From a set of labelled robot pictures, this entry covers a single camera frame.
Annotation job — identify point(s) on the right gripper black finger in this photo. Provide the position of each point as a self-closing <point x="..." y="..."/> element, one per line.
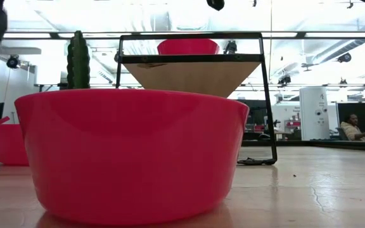
<point x="215" y="3"/>

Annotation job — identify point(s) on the red plastic mini bowl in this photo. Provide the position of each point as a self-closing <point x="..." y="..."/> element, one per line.
<point x="131" y="152"/>
<point x="8" y="142"/>
<point x="187" y="47"/>

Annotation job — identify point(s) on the person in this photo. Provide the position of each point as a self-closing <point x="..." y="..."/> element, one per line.
<point x="352" y="130"/>

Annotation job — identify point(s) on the black ceiling spotlight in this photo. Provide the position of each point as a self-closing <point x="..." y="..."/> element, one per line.
<point x="344" y="57"/>
<point x="13" y="62"/>

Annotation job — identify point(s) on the wooden shelf with black frame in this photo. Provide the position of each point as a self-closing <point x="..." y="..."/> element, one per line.
<point x="195" y="76"/>

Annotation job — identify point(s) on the green cactus plant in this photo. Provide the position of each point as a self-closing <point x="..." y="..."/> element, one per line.
<point x="78" y="60"/>

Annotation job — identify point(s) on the white cylindrical column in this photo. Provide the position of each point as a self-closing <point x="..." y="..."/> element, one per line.
<point x="314" y="111"/>

